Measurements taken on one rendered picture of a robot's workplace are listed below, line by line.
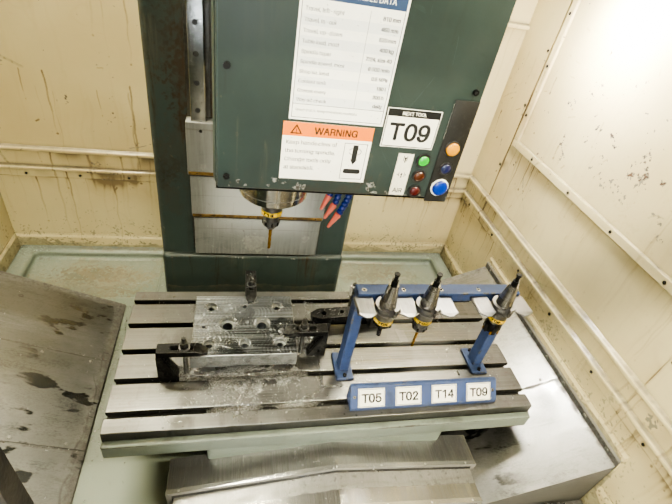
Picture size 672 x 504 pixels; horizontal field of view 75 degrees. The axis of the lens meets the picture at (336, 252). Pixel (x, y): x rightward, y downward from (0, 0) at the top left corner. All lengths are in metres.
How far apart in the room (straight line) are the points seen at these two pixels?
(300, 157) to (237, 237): 0.93
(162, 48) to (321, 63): 0.78
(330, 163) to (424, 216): 1.51
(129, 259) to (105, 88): 0.76
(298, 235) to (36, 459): 1.04
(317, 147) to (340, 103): 0.08
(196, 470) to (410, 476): 0.60
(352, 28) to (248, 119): 0.21
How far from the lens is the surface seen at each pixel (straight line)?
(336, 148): 0.78
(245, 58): 0.72
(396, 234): 2.28
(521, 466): 1.59
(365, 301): 1.13
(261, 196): 0.97
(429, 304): 1.15
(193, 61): 1.40
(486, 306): 1.26
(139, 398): 1.33
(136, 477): 1.53
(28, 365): 1.72
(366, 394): 1.29
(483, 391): 1.44
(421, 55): 0.77
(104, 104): 1.92
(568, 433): 1.65
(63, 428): 1.62
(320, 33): 0.72
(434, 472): 1.49
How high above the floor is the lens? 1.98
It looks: 37 degrees down
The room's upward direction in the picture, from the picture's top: 11 degrees clockwise
